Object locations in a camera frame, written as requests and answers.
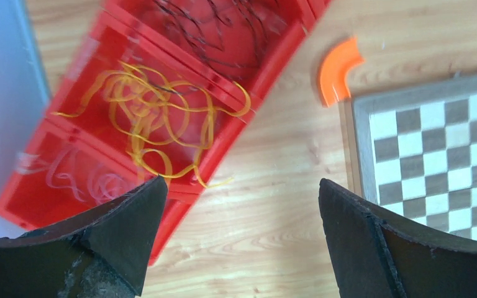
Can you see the aluminium frame post left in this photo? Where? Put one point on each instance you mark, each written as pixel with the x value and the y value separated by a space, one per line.
pixel 31 46

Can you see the orange curved plastic piece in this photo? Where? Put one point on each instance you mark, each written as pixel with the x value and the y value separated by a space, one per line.
pixel 334 69

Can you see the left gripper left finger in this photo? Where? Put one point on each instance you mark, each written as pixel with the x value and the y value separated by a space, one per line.
pixel 102 252

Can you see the wooden chessboard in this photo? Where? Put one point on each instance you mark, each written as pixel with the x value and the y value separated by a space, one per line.
pixel 414 152

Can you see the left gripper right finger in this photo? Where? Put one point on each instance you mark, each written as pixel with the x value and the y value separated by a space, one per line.
pixel 377 253

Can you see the red compartment bin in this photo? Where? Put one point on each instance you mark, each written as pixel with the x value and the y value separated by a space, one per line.
pixel 158 88

